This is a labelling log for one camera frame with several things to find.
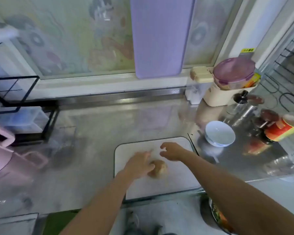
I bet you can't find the person's left hand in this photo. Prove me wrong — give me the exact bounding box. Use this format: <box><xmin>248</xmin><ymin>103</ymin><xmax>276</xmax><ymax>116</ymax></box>
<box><xmin>123</xmin><ymin>150</ymin><xmax>156</xmax><ymax>180</ymax></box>

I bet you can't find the person's right hand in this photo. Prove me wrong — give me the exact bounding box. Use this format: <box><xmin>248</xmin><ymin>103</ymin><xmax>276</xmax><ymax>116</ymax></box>
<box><xmin>160</xmin><ymin>142</ymin><xmax>195</xmax><ymax>163</ymax></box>

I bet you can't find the brown potato piece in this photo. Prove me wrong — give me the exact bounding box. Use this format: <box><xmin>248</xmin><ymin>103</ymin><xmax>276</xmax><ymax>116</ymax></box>
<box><xmin>148</xmin><ymin>159</ymin><xmax>168</xmax><ymax>179</ymax></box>

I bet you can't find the white bowl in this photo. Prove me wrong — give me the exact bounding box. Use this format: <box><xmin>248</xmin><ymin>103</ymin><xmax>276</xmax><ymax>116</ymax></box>
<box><xmin>205</xmin><ymin>120</ymin><xmax>236</xmax><ymax>148</ymax></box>

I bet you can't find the person's right forearm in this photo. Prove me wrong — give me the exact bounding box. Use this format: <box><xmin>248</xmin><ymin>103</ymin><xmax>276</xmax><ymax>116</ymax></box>
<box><xmin>188</xmin><ymin>151</ymin><xmax>294</xmax><ymax>235</ymax></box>

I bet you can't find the person's left forearm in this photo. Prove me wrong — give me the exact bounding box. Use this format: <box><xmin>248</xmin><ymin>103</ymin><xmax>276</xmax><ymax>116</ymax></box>
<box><xmin>59</xmin><ymin>169</ymin><xmax>139</xmax><ymax>235</ymax></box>

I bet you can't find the person's white left shoe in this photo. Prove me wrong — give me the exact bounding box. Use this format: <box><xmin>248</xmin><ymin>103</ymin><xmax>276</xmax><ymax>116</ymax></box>
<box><xmin>123</xmin><ymin>210</ymin><xmax>141</xmax><ymax>235</ymax></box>

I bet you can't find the metal bowl with scraps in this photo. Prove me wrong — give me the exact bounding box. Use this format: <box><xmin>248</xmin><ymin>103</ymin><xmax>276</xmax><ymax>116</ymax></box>
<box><xmin>200</xmin><ymin>193</ymin><xmax>236</xmax><ymax>235</ymax></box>

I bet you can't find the white cutting board green rim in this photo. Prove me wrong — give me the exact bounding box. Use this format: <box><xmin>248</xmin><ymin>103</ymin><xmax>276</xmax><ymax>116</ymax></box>
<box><xmin>114</xmin><ymin>137</ymin><xmax>203</xmax><ymax>201</ymax></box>

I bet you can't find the clear container cream lid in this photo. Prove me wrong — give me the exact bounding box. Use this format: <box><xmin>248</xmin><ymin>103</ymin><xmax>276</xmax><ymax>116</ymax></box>
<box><xmin>185</xmin><ymin>66</ymin><xmax>214</xmax><ymax>105</ymax></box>

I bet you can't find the cream plastic canister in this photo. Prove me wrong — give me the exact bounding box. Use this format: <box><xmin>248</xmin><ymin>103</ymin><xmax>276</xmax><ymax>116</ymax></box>
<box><xmin>202</xmin><ymin>82</ymin><xmax>246</xmax><ymax>107</ymax></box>

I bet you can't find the glass bottle black cap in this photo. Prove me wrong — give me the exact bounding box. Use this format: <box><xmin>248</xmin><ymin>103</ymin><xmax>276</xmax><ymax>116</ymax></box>
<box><xmin>224</xmin><ymin>90</ymin><xmax>249</xmax><ymax>126</ymax></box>

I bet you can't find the steel shaker brown cap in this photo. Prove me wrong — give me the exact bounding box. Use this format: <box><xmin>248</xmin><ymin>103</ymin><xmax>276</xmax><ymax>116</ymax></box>
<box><xmin>237</xmin><ymin>94</ymin><xmax>265</xmax><ymax>126</ymax></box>

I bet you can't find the glass jar red lid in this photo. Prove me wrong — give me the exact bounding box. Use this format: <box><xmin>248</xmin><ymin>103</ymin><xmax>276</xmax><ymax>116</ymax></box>
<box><xmin>255</xmin><ymin>109</ymin><xmax>280</xmax><ymax>137</ymax></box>

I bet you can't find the purple lid food container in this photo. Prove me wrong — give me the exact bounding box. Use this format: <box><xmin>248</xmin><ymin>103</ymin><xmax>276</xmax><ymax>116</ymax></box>
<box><xmin>213</xmin><ymin>57</ymin><xmax>261</xmax><ymax>91</ymax></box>

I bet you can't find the black metal rack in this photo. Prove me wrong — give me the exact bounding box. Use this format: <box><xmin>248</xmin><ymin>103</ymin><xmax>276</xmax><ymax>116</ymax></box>
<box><xmin>0</xmin><ymin>76</ymin><xmax>59</xmax><ymax>145</ymax></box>

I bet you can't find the green mat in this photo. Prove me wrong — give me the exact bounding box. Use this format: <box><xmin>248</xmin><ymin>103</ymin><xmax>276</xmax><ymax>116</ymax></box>
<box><xmin>41</xmin><ymin>210</ymin><xmax>81</xmax><ymax>235</ymax></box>

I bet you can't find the sauce bottle red label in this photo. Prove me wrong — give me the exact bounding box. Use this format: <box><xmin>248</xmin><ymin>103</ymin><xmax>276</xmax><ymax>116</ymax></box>
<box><xmin>259</xmin><ymin>113</ymin><xmax>294</xmax><ymax>145</ymax></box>

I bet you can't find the purple plastic cutting board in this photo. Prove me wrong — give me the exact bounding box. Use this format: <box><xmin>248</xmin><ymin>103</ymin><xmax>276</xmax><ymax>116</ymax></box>
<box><xmin>130</xmin><ymin>0</ymin><xmax>197</xmax><ymax>80</ymax></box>

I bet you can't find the clear plastic storage box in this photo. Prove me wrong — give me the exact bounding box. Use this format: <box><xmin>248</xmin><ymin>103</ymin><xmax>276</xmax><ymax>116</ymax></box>
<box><xmin>0</xmin><ymin>106</ymin><xmax>50</xmax><ymax>135</ymax></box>

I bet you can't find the steel bin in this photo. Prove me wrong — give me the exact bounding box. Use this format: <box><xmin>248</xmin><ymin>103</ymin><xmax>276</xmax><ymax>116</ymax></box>
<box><xmin>0</xmin><ymin>213</ymin><xmax>39</xmax><ymax>235</ymax></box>

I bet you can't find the wire dish rack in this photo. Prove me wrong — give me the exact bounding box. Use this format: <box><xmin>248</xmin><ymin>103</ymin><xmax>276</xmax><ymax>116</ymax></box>
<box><xmin>257</xmin><ymin>37</ymin><xmax>294</xmax><ymax>113</ymax></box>

